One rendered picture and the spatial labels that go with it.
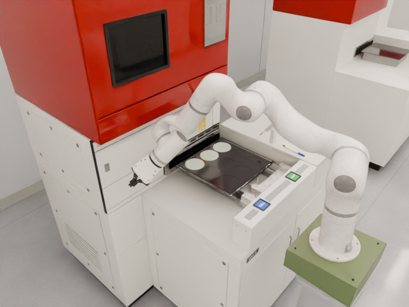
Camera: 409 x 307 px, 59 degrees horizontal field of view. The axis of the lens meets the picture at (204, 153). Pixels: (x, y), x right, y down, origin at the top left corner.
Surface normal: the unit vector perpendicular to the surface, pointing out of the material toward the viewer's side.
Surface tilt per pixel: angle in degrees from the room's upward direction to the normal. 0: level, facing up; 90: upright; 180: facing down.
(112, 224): 90
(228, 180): 0
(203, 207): 0
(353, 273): 4
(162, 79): 90
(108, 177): 90
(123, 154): 90
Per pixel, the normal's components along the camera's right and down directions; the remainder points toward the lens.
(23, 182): 0.75, 0.37
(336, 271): -0.04, -0.86
